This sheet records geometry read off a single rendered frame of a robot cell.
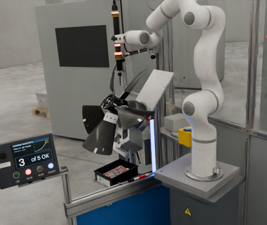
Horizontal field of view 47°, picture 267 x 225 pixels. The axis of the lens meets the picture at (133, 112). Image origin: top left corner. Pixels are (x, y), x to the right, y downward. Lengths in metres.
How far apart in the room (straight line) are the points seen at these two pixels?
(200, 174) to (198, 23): 0.71
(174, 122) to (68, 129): 2.77
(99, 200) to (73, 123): 3.21
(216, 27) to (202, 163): 0.64
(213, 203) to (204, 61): 0.63
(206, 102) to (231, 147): 0.96
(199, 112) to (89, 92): 3.20
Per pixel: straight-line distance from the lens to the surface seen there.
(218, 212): 1.56
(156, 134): 2.34
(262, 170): 2.21
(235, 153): 2.32
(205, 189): 1.49
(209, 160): 1.54
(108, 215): 1.81
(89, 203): 1.69
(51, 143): 1.46
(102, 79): 4.29
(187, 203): 1.59
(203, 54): 1.41
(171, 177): 1.58
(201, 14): 1.35
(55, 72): 4.82
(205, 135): 1.48
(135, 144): 2.00
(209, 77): 1.44
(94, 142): 2.04
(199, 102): 1.39
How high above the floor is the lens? 1.71
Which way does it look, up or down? 16 degrees down
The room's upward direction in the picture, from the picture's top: 4 degrees counter-clockwise
